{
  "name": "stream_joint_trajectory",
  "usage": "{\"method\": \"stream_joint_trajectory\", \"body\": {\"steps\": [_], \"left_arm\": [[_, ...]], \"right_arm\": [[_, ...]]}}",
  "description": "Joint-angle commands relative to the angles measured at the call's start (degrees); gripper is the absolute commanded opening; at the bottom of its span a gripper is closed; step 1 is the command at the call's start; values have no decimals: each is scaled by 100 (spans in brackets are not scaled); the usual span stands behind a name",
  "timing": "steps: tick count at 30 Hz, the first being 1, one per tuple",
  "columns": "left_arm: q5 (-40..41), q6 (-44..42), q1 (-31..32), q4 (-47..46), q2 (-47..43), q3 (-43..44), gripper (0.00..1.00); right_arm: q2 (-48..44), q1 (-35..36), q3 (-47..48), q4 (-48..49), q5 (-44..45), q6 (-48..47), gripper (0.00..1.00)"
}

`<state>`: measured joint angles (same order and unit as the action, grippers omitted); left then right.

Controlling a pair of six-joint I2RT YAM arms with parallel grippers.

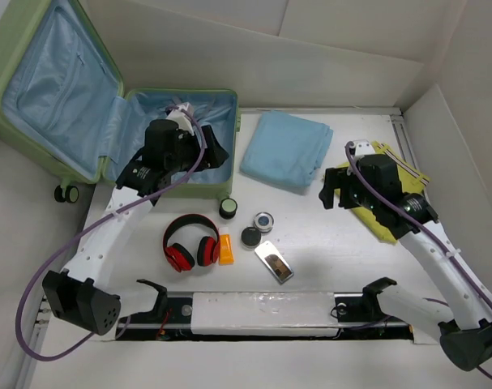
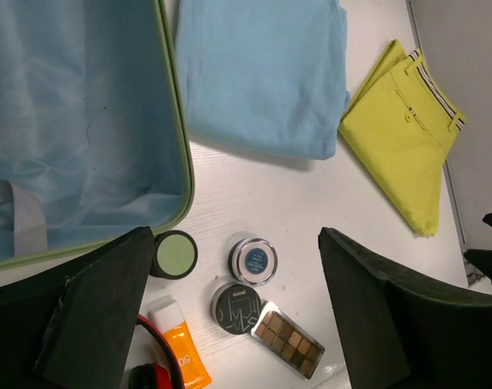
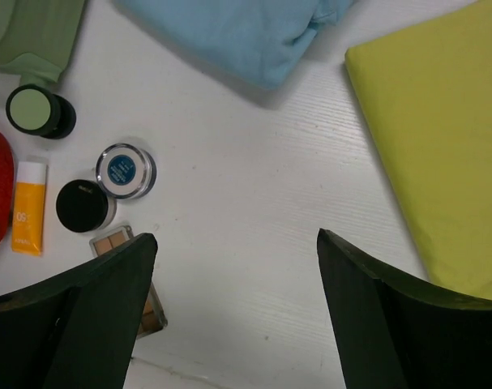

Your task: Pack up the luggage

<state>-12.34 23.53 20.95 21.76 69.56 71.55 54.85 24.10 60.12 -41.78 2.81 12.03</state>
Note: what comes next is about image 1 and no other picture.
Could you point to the light blue cloth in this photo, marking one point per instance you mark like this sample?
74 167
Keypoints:
285 150

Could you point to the eyeshadow palette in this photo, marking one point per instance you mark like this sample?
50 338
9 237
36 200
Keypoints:
274 261

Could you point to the yellow shorts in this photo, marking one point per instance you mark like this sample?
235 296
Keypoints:
407 174

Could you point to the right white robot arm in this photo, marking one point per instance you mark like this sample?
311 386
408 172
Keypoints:
463 327

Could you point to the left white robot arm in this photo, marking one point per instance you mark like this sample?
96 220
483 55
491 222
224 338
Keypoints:
79 293

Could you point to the blue round jar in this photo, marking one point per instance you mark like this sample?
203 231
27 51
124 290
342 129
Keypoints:
264 222

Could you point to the red black headphones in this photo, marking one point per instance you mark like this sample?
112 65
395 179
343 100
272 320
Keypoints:
191 240

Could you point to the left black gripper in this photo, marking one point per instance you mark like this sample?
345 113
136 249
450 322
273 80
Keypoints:
214 155

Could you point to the black round compact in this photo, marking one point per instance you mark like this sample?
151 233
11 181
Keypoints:
251 237

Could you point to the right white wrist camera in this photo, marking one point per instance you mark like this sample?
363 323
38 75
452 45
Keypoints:
360 148

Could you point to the green hard-shell suitcase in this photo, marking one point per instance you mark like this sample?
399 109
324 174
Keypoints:
63 102

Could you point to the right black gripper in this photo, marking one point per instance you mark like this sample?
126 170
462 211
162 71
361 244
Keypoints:
335 177

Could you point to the orange tube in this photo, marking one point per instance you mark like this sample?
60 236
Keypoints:
226 249

